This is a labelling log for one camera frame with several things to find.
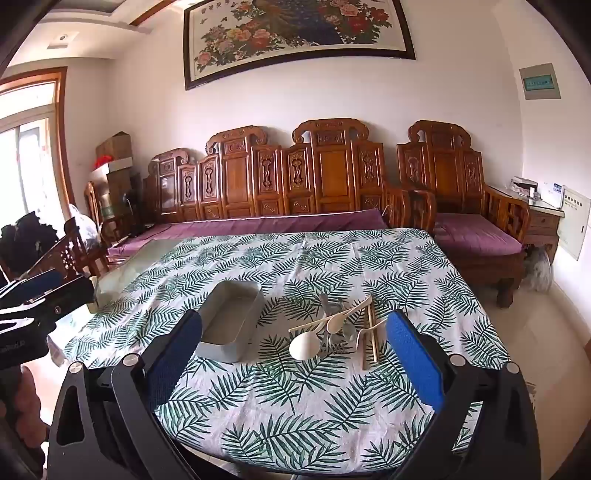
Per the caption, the metal fork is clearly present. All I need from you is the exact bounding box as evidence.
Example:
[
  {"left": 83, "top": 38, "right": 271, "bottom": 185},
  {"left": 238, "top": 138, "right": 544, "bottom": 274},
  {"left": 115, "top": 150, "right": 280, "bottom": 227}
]
[{"left": 318, "top": 293, "right": 347, "bottom": 356}]

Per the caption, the clear plastic bag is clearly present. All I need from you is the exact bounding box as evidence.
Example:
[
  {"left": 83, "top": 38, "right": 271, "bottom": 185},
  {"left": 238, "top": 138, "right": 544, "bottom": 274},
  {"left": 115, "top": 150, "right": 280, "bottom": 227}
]
[{"left": 69, "top": 204, "right": 100, "bottom": 250}]

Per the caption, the leaf print tablecloth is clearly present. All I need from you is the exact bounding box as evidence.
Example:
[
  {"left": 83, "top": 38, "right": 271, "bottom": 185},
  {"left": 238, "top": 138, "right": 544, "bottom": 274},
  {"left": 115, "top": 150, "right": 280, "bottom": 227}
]
[{"left": 65, "top": 227, "right": 511, "bottom": 476}]

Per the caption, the black clothing pile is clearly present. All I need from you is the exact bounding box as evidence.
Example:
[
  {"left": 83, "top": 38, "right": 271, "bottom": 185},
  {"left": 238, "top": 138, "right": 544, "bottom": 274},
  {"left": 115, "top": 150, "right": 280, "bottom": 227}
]
[{"left": 0, "top": 211, "right": 58, "bottom": 278}]

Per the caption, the purple armchair cushion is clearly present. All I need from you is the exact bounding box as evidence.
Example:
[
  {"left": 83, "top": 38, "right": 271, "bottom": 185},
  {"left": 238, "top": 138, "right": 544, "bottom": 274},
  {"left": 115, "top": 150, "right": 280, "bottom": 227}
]
[{"left": 434, "top": 213, "right": 523, "bottom": 257}]

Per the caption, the wooden side table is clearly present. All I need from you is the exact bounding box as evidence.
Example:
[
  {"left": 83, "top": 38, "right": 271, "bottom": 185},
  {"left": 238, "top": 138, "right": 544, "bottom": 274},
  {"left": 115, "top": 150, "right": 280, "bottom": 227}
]
[{"left": 487, "top": 185, "right": 565, "bottom": 259}]

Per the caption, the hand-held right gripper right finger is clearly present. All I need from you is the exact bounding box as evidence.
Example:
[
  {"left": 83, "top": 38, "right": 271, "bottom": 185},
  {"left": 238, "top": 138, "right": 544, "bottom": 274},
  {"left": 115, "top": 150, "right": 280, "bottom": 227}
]
[{"left": 385, "top": 310, "right": 541, "bottom": 480}]

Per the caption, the white tabletop device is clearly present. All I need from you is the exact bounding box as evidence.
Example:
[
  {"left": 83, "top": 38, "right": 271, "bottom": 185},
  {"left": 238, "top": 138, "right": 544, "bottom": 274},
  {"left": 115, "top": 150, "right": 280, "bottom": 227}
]
[{"left": 540, "top": 181, "right": 565, "bottom": 208}]

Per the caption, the carved wooden sofa bench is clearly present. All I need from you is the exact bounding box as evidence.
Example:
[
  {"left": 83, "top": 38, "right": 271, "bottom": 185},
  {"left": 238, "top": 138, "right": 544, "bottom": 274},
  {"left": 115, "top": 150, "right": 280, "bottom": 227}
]
[{"left": 143, "top": 119, "right": 437, "bottom": 236}]

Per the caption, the dark wooden chair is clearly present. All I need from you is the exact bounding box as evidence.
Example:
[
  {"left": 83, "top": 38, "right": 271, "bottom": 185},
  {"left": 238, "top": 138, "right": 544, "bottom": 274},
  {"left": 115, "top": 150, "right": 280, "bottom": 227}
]
[{"left": 18, "top": 217, "right": 112, "bottom": 282}]

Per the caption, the black fan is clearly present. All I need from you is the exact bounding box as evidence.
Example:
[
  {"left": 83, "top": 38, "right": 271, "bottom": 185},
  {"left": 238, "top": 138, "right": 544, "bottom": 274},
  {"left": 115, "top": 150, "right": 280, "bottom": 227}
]
[{"left": 119, "top": 191, "right": 141, "bottom": 232}]

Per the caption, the carved wooden armchair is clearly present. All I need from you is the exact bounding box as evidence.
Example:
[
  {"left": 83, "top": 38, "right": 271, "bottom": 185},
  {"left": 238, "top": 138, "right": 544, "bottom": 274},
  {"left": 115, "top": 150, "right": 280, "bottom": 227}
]
[{"left": 396, "top": 120, "right": 532, "bottom": 309}]

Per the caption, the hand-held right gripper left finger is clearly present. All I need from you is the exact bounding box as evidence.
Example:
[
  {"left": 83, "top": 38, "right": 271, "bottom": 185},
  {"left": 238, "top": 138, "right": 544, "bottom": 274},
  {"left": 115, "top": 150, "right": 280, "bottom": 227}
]
[{"left": 47, "top": 310, "right": 204, "bottom": 480}]

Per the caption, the white wall cabinet door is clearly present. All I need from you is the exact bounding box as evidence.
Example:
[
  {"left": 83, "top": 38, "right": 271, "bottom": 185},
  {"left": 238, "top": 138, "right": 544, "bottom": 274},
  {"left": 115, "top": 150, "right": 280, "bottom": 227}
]
[{"left": 556, "top": 185, "right": 591, "bottom": 263}]

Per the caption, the grey rectangular container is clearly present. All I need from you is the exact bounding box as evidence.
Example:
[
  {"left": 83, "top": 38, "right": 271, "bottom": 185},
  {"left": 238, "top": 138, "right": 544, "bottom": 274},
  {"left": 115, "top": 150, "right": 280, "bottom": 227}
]
[{"left": 196, "top": 279, "right": 265, "bottom": 364}]

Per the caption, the white flat box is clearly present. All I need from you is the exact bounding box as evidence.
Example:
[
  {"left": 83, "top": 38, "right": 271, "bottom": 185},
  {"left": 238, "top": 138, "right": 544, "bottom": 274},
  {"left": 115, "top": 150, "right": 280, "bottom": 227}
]
[{"left": 90, "top": 158, "right": 133, "bottom": 178}]

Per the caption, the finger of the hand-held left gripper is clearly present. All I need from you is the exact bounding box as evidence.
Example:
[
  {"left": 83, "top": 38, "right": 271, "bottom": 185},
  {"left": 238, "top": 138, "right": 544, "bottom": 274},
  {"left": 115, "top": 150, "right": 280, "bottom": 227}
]
[
  {"left": 0, "top": 275, "right": 96, "bottom": 328},
  {"left": 0, "top": 270, "right": 64, "bottom": 303}
]

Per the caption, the brown cardboard box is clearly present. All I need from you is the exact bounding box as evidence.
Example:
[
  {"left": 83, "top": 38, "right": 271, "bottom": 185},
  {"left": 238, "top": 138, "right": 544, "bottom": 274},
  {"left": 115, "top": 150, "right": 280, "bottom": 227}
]
[{"left": 95, "top": 131, "right": 133, "bottom": 162}]

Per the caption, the large white spoon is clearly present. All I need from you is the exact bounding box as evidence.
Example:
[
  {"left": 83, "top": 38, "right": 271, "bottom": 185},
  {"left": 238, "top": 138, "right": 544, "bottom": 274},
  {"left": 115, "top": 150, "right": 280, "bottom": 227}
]
[{"left": 288, "top": 310, "right": 356, "bottom": 361}]

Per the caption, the tan wooden chopstick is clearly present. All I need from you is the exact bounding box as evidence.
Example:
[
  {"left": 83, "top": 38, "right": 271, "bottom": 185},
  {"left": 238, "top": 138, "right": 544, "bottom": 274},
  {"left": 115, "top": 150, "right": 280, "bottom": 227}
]
[
  {"left": 368, "top": 305, "right": 378, "bottom": 365},
  {"left": 362, "top": 305, "right": 373, "bottom": 370}
]

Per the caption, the light wooden chair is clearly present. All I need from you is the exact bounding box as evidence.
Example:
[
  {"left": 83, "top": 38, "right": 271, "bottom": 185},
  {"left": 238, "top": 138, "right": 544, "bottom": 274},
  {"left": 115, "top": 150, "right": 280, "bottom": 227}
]
[{"left": 84, "top": 181, "right": 121, "bottom": 245}]

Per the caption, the person's left forearm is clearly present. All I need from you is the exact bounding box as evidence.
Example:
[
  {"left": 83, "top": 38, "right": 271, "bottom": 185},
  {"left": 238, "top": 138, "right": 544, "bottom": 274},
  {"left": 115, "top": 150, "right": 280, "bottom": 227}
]
[{"left": 0, "top": 367, "right": 49, "bottom": 462}]

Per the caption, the grey fluffy bundle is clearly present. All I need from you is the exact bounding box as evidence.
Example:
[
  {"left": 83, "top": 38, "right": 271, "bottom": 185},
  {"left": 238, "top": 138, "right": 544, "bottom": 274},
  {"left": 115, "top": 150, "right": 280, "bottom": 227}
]
[{"left": 522, "top": 247, "right": 553, "bottom": 292}]

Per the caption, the grey wall panel box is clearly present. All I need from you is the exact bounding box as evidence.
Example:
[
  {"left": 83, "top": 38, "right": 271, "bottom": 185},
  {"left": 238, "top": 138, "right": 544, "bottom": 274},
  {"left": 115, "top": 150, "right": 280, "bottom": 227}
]
[{"left": 518, "top": 63, "right": 563, "bottom": 101}]

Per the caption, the green print cardboard box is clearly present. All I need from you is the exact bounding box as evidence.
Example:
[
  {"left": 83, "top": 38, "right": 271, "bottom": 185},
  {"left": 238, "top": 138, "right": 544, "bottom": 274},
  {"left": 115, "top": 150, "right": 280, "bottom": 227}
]
[{"left": 99, "top": 171, "right": 141, "bottom": 222}]

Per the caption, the wood framed window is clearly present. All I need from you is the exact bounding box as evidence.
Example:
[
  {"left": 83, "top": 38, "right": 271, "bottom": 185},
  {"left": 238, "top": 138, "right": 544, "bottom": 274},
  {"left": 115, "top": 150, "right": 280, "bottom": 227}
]
[{"left": 0, "top": 67, "right": 77, "bottom": 278}]

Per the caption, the metal spoon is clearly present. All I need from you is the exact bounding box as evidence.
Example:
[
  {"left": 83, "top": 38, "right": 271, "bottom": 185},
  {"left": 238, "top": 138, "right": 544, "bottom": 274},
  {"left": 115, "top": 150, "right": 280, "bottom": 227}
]
[{"left": 339, "top": 298, "right": 362, "bottom": 352}]

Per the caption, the framed peacock flower painting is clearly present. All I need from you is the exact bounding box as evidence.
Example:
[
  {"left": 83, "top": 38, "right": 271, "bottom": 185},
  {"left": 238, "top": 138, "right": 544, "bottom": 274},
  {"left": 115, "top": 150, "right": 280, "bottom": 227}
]
[{"left": 183, "top": 0, "right": 416, "bottom": 92}]

